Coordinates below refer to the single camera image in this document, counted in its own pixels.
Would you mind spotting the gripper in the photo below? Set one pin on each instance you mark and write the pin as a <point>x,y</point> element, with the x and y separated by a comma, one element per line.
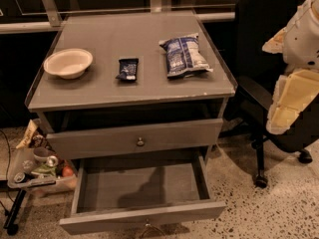
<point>301,44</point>

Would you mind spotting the grey drawer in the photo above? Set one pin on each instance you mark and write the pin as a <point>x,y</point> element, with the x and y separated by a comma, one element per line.
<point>135,139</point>
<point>121,192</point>

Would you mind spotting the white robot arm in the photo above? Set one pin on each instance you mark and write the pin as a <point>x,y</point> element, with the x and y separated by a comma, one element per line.
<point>298,41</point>

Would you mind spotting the grey top drawer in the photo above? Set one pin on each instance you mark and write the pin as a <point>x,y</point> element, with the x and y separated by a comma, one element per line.
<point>135,139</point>

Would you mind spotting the grey wooden drawer cabinet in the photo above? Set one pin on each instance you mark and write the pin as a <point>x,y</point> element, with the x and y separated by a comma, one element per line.
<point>98,99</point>

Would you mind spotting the black office chair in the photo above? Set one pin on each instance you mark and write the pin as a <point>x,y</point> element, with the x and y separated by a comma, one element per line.
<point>276,67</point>

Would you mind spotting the blue white chip bag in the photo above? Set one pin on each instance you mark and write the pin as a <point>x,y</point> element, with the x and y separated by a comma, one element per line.
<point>183,58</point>

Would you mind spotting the dark blue snack bar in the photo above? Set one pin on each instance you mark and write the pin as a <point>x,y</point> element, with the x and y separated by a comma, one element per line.
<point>128,69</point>

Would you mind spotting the white paper bowl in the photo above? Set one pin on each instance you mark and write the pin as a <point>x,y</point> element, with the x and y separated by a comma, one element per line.
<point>68,64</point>

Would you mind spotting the red apple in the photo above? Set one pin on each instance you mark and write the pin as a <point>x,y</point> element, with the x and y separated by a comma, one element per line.
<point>67,171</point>

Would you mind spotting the metal railing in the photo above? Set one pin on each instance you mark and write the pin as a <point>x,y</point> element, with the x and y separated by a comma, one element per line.
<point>33,16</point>

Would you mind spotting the yellow snack bag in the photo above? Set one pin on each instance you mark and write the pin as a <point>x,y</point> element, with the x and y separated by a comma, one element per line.
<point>28,134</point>

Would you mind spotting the clear plastic bin of snacks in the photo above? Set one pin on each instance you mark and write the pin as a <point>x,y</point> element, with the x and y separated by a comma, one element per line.
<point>38,168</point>

